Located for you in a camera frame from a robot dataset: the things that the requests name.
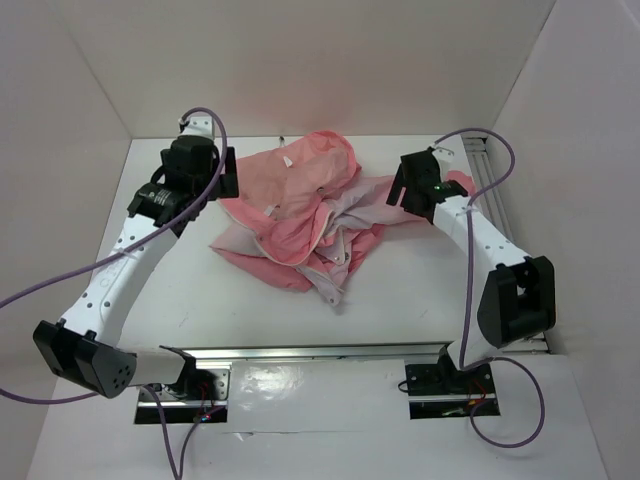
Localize pink zip-up jacket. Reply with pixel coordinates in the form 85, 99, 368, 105
208, 129, 476, 307

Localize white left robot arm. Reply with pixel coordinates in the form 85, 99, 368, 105
33, 135, 239, 398

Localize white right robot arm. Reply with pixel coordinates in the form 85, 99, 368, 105
387, 148, 556, 392

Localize aluminium right side rails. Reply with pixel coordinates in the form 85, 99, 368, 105
461, 135, 516, 251

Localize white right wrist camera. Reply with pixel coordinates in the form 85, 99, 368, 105
429, 144, 455, 165

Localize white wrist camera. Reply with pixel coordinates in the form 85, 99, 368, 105
429, 144, 455, 165
179, 115, 215, 140

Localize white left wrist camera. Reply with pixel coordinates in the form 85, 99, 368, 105
179, 115, 215, 140

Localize aluminium front rail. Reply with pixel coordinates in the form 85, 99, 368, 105
159, 341, 549, 363

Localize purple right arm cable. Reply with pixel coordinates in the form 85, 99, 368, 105
430, 127, 547, 447

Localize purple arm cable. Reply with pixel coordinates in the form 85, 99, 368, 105
0, 106, 229, 480
430, 127, 547, 447

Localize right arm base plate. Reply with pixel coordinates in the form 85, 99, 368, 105
397, 364, 500, 420

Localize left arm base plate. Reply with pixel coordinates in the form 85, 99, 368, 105
131, 358, 232, 425

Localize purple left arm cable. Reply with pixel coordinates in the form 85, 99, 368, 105
0, 106, 229, 480

